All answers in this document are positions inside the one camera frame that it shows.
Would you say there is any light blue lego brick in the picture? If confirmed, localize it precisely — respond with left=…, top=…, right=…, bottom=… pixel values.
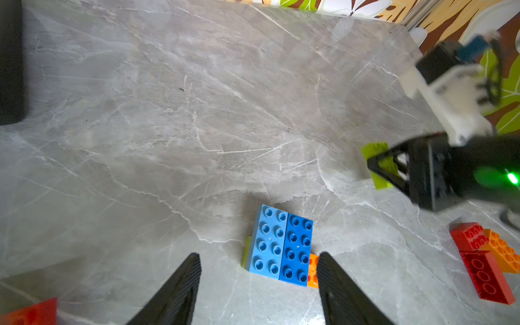
left=246, top=204, right=288, bottom=280

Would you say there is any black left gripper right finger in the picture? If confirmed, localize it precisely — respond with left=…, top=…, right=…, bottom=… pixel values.
left=317, top=252, right=392, bottom=325

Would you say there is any aluminium frame post right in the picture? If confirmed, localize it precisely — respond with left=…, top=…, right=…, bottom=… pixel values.
left=401, top=0, right=440, bottom=30

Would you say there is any orange upturned lego brick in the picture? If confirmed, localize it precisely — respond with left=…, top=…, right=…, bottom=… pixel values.
left=307, top=254, right=319, bottom=288

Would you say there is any dark blue upturned lego brick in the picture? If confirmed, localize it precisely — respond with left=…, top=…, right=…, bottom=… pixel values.
left=279, top=214, right=314, bottom=287

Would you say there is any long orange lego brick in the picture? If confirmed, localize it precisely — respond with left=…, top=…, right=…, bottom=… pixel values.
left=480, top=229, right=519, bottom=274

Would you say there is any lime green lego brick front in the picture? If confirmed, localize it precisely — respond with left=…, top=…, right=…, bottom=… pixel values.
left=241, top=236, right=252, bottom=271

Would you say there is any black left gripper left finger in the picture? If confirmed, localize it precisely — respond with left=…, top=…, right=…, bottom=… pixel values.
left=127, top=253, right=202, bottom=325

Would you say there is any black plastic tool case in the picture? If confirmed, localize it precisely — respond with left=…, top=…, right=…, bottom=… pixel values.
left=1, top=0, right=27, bottom=125

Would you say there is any long red lego brick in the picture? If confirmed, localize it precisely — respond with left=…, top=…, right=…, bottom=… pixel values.
left=450, top=222, right=516, bottom=306

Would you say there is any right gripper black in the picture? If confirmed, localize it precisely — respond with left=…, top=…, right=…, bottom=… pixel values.
left=366, top=31, right=519, bottom=211

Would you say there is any lime green lego brick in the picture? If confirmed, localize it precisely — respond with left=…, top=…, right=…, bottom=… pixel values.
left=241, top=236, right=252, bottom=271
left=361, top=141, right=401, bottom=191

